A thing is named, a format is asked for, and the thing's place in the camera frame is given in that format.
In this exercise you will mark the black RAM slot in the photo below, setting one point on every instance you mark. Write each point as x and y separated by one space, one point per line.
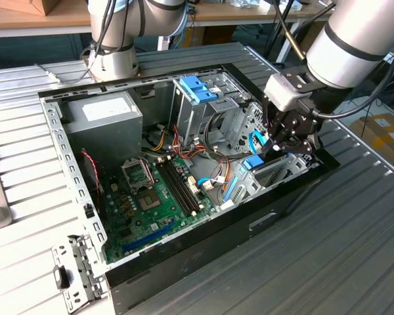
174 188
186 183
182 185
178 187

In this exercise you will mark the silver disk bay cage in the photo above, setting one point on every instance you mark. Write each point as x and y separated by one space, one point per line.
295 164

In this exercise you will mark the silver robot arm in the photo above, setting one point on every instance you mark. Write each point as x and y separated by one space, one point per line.
348 49

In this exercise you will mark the silver hinged slot bracket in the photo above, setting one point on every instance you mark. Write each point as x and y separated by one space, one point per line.
82 269

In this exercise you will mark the hard disk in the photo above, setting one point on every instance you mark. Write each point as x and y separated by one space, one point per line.
253 163

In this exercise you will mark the black open PC case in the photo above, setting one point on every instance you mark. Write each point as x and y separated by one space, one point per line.
216 236

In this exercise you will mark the CPU socket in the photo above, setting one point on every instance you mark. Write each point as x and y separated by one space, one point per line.
148 201

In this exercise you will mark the brown cardboard panel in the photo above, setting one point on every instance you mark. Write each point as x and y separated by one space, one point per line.
313 33

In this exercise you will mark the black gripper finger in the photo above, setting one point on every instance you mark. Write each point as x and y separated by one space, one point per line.
305 144
272 128

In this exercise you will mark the green motherboard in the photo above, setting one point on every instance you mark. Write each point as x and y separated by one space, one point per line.
164 210

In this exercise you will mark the grey power supply unit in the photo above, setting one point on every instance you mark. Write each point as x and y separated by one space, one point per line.
101 131

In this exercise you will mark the blue expansion slot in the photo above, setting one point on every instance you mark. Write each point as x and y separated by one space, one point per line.
133 246

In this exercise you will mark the black camera bracket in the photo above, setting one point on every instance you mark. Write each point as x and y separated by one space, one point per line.
298 78

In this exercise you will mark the blue plastic bay latch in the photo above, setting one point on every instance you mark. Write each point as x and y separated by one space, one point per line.
197 88

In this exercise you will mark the cardboard box white labels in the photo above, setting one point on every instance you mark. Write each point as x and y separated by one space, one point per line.
374 141

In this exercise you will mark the wooden desk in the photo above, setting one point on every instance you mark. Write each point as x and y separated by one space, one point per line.
249 14

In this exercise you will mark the silver optical drive cage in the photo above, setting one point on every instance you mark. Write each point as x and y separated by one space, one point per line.
187 115

